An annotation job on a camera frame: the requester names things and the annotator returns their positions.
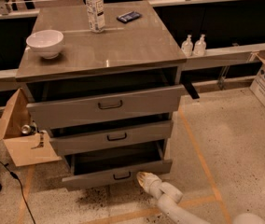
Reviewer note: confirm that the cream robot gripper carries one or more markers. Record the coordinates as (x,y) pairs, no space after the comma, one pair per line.
(149,182)

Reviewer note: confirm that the grey bottom drawer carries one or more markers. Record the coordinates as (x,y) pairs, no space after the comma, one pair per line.
(117,164)

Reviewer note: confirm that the grey drawer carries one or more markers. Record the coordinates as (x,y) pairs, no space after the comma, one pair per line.
(124,136)
(117,164)
(125,105)

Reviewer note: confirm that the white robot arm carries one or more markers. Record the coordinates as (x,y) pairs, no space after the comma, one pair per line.
(168,198)

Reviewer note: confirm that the grey middle drawer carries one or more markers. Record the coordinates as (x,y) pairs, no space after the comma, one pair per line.
(124,136)

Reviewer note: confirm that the grey drawer cabinet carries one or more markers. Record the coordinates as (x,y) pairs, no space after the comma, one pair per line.
(133,56)

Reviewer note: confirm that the grey top drawer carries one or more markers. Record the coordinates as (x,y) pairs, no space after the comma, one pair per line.
(125,105)

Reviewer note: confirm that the open brown cardboard box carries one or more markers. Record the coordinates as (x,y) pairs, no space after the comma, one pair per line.
(24,149)

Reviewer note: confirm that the silver can in box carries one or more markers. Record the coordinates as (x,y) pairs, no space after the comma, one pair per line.
(26,129)

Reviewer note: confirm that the left white pump bottle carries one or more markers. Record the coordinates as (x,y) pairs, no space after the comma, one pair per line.
(187,46)

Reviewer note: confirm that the white ceramic bowl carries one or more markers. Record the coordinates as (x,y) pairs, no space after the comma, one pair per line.
(47,43)

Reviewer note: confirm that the clear plastic bottle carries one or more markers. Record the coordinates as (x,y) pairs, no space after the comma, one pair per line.
(96,16)

